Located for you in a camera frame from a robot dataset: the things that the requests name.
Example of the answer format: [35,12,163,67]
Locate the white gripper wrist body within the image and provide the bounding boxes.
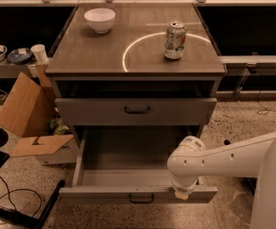
[172,177,197,195]

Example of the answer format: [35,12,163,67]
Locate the grey drawer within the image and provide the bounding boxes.
[55,98,217,126]
[58,126,219,205]

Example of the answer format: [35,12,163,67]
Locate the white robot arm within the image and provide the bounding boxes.
[167,132,276,229]

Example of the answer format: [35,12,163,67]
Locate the grey top drawer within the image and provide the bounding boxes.
[55,98,217,126]

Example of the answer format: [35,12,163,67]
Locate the grey drawer cabinet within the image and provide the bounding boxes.
[46,3,225,140]

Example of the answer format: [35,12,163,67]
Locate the open cardboard box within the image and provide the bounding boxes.
[0,65,78,165]

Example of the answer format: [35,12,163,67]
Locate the black stand leg right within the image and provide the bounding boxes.
[223,139,231,145]

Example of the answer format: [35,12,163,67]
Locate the crushed soda can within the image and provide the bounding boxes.
[164,20,186,60]

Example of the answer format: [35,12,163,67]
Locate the white ceramic bowl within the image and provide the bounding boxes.
[84,8,116,33]

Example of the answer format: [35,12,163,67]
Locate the black chair base left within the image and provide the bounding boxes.
[0,127,66,229]

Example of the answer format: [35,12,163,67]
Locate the white paper cup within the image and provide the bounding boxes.
[31,44,49,64]

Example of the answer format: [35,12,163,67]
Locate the blue patterned bowl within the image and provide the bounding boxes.
[8,48,32,65]

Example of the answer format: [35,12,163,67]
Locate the long side shelf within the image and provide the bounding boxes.
[0,58,39,79]

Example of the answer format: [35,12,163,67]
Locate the black floor cable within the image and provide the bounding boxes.
[0,173,43,218]

